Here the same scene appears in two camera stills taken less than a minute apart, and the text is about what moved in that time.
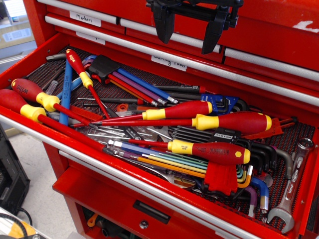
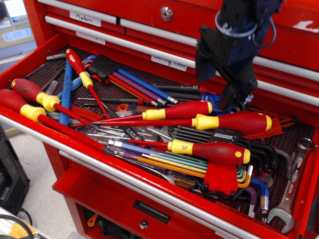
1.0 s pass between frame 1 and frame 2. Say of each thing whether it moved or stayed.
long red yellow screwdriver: stayed
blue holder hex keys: stayed
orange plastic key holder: stayed
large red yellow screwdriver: stayed
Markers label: stayed
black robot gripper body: moved
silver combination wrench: stayed
